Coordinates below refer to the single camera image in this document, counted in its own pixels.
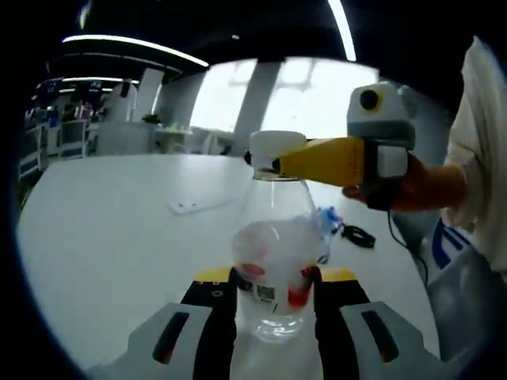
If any clear plastic bottle red label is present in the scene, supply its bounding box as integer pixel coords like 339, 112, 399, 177
231, 130, 332, 345

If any blue tissue packet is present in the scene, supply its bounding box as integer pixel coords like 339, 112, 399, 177
312, 203, 345, 265

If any long curved ceiling light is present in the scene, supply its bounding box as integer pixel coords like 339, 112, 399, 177
62, 34, 210, 68

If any black hand strap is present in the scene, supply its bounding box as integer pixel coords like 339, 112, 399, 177
366, 189, 394, 211

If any white storage shelving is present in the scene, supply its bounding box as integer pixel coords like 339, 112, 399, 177
17, 118, 100, 180

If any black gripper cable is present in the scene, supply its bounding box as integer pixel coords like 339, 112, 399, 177
387, 208, 429, 287

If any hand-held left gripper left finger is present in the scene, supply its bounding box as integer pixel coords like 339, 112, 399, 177
87, 265, 239, 380

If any short ceiling light strip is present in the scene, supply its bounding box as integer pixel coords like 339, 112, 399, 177
327, 0, 357, 63

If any white low partition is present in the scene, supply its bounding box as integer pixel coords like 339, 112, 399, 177
97, 120, 158, 156

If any white flat strip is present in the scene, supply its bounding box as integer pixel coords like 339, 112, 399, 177
166, 197, 239, 217

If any large bright window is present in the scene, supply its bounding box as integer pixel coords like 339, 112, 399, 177
261, 59, 378, 140

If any white desk unit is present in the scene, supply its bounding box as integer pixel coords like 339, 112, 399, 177
154, 126, 239, 156

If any person's right hand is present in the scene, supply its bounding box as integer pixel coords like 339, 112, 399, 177
341, 152, 441, 213

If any white table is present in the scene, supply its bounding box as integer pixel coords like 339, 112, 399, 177
15, 152, 443, 380

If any narrow bright window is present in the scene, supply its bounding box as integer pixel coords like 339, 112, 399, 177
189, 59, 259, 134

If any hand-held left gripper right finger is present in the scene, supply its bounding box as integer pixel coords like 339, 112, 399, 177
307, 265, 451, 380

